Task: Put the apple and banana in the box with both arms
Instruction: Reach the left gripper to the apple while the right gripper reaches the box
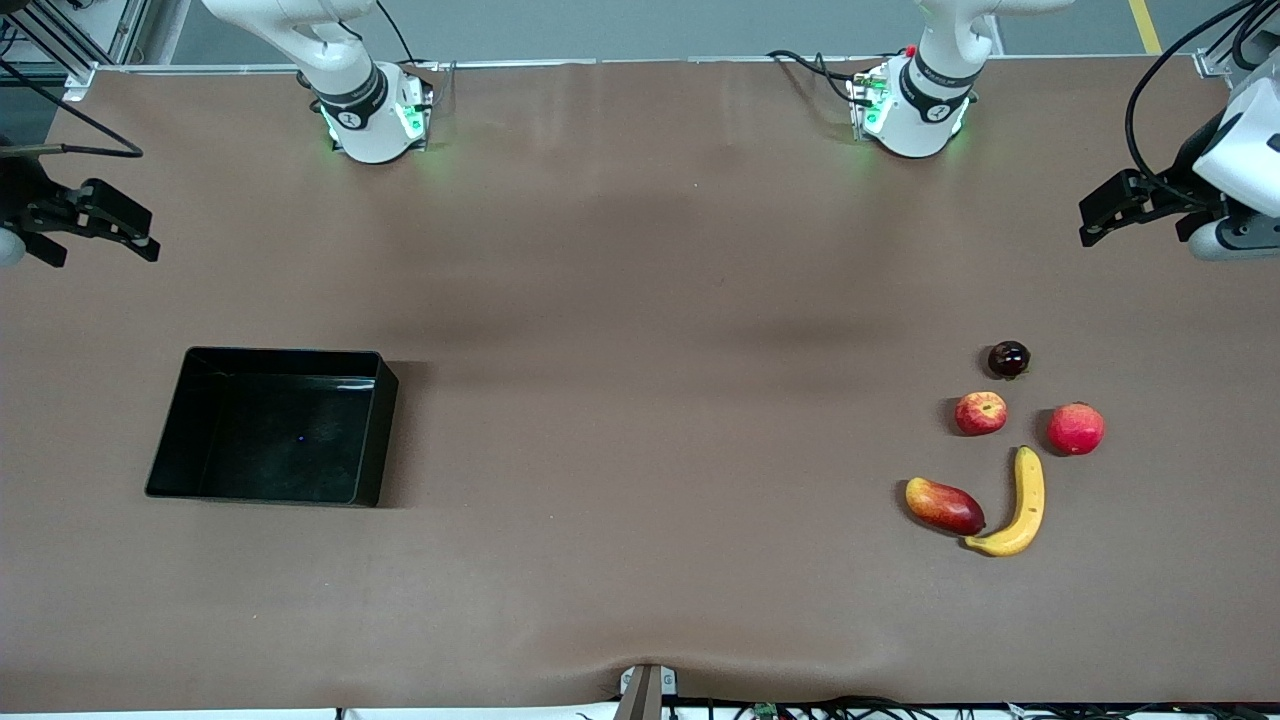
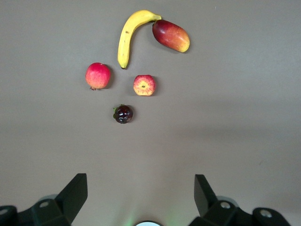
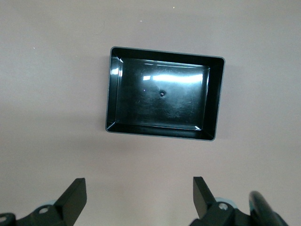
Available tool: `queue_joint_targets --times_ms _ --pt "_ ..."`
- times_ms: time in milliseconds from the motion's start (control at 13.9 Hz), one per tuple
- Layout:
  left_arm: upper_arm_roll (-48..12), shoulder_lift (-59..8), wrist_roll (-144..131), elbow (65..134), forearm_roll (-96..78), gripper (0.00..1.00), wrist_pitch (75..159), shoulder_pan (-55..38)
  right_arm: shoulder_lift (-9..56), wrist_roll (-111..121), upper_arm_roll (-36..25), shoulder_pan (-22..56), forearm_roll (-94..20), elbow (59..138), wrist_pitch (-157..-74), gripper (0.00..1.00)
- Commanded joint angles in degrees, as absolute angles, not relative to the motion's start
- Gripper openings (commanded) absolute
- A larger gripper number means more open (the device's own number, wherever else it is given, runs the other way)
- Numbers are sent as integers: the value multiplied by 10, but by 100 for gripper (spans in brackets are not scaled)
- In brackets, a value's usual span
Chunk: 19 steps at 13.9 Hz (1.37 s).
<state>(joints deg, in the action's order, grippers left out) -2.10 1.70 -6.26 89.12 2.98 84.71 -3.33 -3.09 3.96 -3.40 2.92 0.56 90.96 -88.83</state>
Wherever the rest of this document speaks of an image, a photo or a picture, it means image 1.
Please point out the yellow banana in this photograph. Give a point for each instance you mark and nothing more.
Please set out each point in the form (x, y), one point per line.
(1028, 500)

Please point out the black plastic box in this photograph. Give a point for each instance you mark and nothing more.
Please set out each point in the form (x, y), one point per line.
(270, 430)

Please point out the aluminium frame profile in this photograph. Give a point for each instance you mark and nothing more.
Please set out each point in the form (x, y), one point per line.
(70, 40)
(1215, 62)

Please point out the red yellow mango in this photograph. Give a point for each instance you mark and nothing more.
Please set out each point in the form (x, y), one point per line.
(945, 506)

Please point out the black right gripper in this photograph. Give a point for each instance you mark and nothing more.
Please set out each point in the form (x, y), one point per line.
(18, 192)

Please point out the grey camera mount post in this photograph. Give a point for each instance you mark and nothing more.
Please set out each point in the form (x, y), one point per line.
(643, 695)

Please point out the brown table mat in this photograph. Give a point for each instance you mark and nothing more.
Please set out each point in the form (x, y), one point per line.
(640, 300)

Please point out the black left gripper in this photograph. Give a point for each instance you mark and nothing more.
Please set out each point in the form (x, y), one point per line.
(1187, 167)

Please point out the dark purple plum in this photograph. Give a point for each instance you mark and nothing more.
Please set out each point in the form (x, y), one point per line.
(1008, 359)

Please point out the red yellow apple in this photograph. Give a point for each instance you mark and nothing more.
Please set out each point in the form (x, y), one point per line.
(981, 413)

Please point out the red apple right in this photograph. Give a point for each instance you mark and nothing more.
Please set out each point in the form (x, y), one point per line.
(1076, 428)

